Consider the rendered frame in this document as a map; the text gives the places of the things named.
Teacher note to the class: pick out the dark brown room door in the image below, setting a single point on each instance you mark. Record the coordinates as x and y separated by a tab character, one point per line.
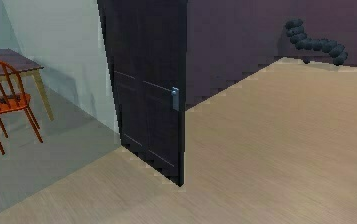
146	66

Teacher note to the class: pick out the black lumpy lounge chair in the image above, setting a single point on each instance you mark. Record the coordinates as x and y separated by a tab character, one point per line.
314	43

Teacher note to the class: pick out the orange wooden chair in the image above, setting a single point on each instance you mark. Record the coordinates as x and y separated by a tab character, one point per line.
9	100

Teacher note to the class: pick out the brown top wooden table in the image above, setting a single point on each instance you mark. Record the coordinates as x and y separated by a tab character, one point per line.
9	61

